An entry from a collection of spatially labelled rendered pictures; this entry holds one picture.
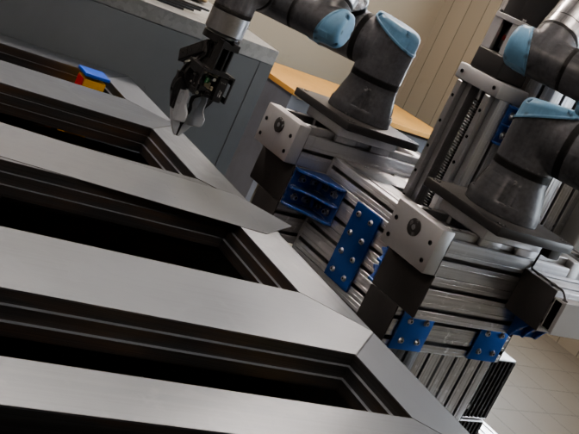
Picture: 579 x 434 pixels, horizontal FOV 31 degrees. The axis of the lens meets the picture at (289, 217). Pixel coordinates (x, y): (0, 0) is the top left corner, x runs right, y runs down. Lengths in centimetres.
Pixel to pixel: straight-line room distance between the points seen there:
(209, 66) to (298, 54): 426
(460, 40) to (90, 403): 560
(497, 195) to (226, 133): 103
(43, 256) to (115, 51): 133
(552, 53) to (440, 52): 488
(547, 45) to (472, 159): 53
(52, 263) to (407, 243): 80
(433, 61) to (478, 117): 442
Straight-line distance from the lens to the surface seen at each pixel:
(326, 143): 229
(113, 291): 133
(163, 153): 212
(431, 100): 654
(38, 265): 132
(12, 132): 180
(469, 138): 221
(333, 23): 195
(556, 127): 198
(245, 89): 278
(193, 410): 113
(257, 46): 275
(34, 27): 255
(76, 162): 177
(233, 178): 533
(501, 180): 199
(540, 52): 174
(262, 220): 188
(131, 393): 111
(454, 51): 652
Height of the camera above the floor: 137
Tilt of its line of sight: 14 degrees down
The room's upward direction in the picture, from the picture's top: 25 degrees clockwise
